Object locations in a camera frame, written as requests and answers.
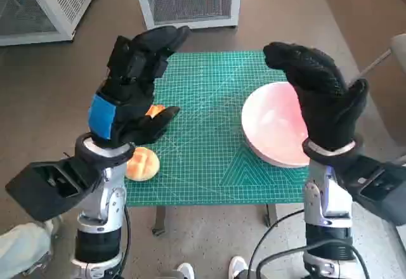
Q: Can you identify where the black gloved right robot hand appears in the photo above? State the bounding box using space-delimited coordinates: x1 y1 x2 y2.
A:
263 41 370 152

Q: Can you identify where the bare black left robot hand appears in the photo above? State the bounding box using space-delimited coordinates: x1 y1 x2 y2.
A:
87 25 191 149

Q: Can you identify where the white shoe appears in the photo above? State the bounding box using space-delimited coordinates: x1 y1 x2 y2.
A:
228 256 249 279
176 262 195 279

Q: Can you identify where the black table leg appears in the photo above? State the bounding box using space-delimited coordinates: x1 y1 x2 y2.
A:
265 203 279 228
151 205 169 237

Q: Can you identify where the round toy bread bun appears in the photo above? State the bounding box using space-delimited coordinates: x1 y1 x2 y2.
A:
124 147 160 182

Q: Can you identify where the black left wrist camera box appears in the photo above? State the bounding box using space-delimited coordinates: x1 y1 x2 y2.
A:
4 157 105 223

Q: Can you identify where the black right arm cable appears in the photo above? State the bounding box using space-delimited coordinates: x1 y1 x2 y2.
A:
247 209 307 279

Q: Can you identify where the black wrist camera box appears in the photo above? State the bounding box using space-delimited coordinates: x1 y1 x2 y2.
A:
341 155 406 226
4 157 105 223

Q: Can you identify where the pink bowl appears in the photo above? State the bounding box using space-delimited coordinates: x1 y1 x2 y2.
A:
240 81 313 169

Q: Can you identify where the long toy bread loaf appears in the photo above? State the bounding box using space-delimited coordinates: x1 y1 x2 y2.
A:
144 104 166 118

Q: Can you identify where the green cutting mat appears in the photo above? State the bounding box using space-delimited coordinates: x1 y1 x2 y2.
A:
122 49 313 209

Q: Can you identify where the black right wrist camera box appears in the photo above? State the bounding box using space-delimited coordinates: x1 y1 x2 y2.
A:
341 155 406 226

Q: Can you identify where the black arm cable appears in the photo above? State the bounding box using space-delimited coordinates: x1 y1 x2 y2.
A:
247 209 307 279
122 205 133 279

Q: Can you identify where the grey chair with metal leg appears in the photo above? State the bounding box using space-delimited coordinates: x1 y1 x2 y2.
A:
348 33 406 148

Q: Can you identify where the large white mesh cabinet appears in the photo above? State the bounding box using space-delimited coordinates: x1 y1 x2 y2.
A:
0 0 102 47

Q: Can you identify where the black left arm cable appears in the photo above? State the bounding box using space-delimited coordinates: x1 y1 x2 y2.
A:
122 205 133 279

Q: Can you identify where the small white mesh cabinet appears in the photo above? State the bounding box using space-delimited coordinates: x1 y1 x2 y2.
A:
131 0 244 30

